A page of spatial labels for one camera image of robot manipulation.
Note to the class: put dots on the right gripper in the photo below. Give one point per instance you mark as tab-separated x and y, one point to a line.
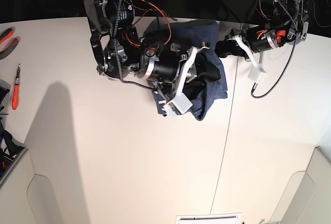
162	70

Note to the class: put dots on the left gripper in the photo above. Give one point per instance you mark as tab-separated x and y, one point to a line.
258	39

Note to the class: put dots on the blue t-shirt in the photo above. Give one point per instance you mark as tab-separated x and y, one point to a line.
197	36

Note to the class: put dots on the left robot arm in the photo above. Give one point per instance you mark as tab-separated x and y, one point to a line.
288	24

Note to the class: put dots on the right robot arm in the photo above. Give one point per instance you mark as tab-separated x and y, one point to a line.
137	37

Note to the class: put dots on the dark clutter at left edge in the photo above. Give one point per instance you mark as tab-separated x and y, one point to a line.
9	149

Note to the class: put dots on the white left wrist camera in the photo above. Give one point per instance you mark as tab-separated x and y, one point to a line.
256	73

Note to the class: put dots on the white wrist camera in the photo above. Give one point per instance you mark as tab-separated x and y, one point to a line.
256	73
179	105

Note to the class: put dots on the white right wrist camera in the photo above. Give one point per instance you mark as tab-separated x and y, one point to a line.
179	105

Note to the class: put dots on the orange handled screwdriver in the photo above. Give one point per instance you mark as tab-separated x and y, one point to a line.
15	95

